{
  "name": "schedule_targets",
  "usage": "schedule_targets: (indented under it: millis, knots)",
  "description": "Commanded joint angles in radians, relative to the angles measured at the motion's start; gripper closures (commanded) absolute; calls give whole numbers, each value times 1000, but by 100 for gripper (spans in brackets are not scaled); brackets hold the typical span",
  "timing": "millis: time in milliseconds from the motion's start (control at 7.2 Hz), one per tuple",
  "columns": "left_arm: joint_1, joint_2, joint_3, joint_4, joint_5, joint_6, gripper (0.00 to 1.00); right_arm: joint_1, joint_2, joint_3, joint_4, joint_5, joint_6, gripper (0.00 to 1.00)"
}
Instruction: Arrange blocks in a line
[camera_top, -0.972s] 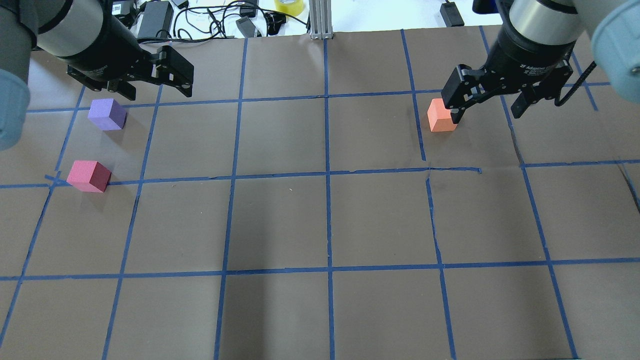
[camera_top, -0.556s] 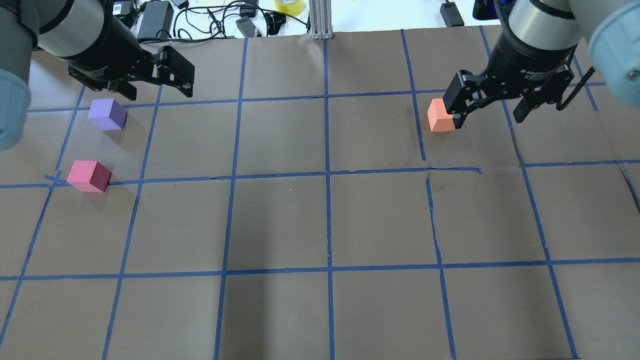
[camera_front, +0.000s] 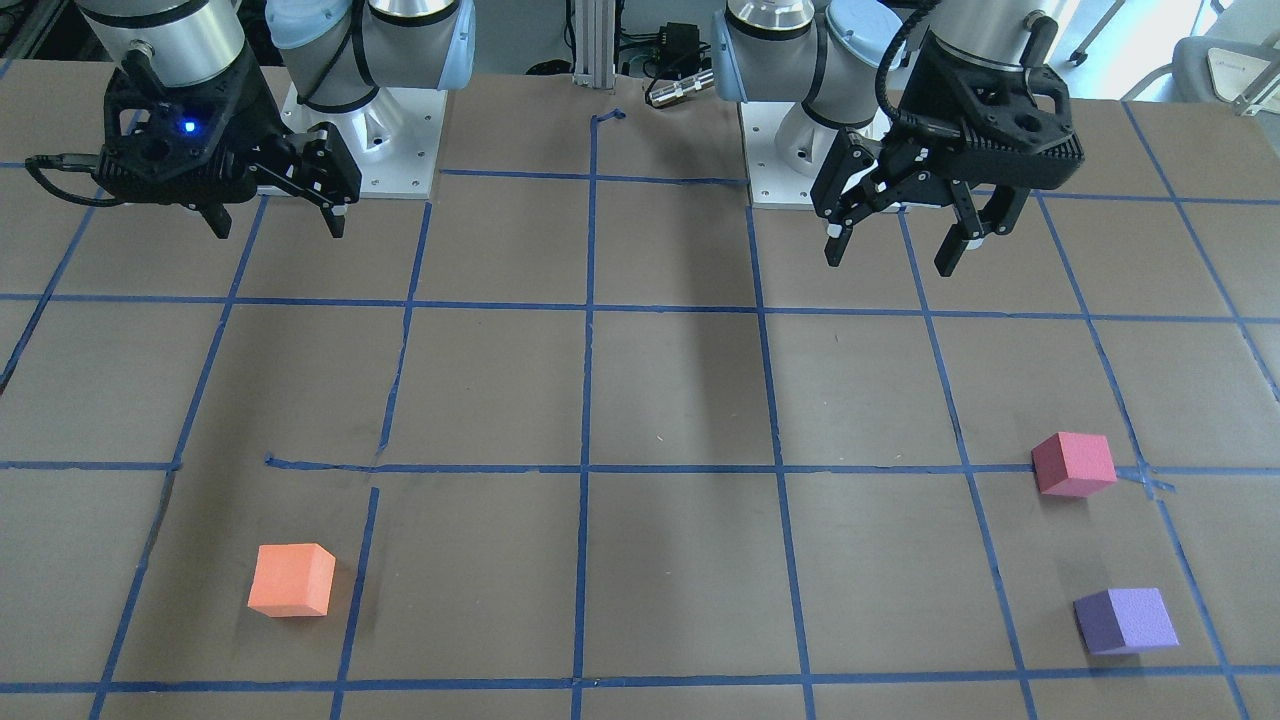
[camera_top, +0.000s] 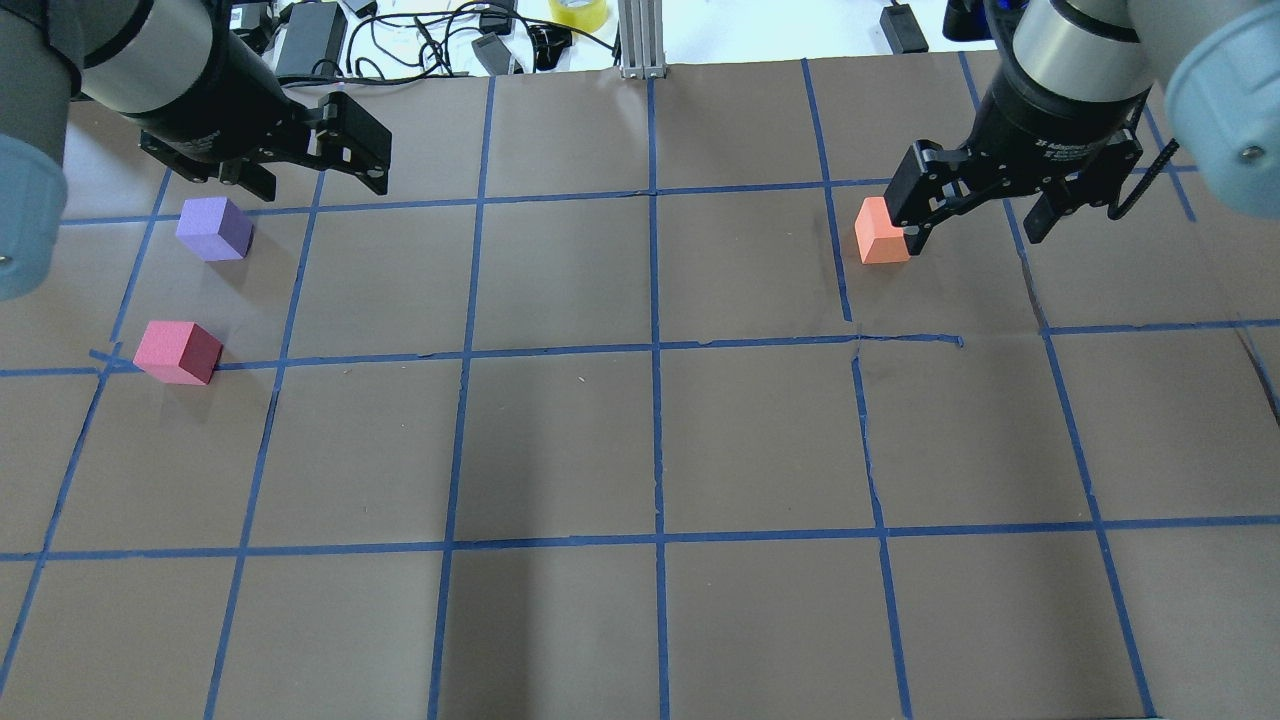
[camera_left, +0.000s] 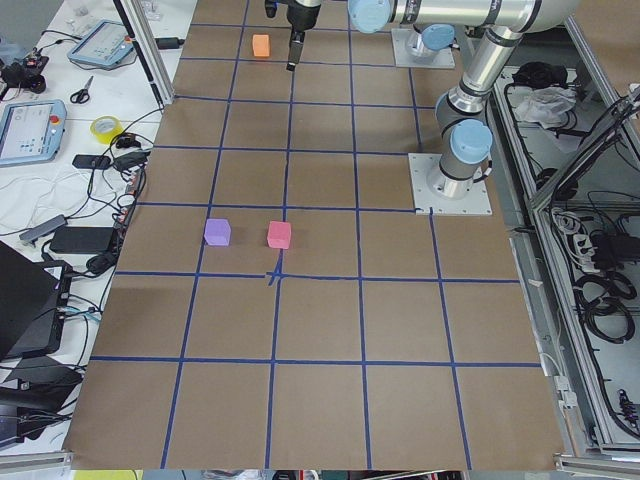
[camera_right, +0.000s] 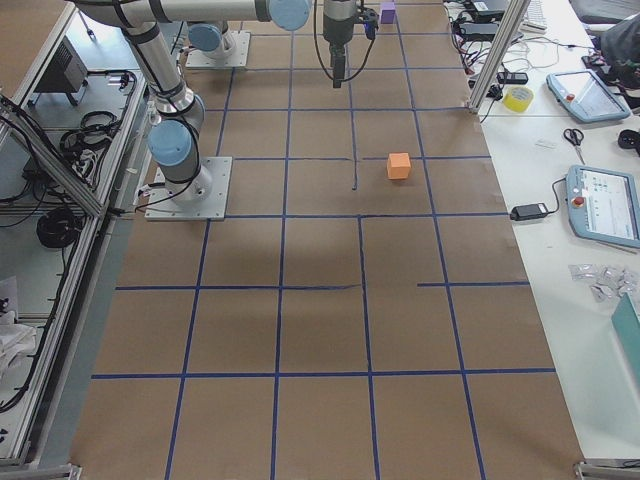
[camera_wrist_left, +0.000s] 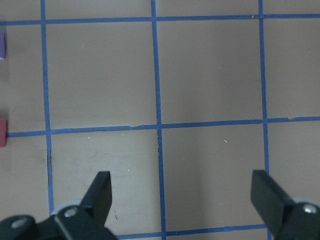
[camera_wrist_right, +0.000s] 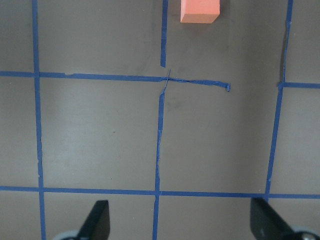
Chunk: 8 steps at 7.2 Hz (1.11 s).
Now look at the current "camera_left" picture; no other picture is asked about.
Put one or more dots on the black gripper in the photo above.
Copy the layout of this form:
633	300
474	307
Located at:
301	19

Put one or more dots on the orange foam block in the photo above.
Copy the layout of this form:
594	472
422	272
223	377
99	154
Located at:
261	46

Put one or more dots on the black power adapter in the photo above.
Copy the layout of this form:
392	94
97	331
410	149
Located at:
169	43

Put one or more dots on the red foam block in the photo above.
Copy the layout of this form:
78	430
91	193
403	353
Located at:
279	235

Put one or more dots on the yellow tape roll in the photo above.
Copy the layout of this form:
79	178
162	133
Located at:
106	128

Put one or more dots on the purple foam block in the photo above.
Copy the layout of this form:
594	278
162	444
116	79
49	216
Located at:
217	232

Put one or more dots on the white crumpled cloth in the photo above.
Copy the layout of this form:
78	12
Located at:
548	107

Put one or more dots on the brown paper mat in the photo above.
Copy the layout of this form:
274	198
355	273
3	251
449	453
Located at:
379	339

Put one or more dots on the black power brick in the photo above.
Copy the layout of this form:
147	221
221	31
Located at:
81	240

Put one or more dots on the black laptop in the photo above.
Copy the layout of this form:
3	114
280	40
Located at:
33	295

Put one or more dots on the aluminium frame post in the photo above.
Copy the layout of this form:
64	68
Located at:
139	31

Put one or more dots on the teach pendant near post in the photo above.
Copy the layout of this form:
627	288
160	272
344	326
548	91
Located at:
105	46

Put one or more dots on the black handled scissors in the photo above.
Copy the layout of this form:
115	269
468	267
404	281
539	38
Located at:
82	96

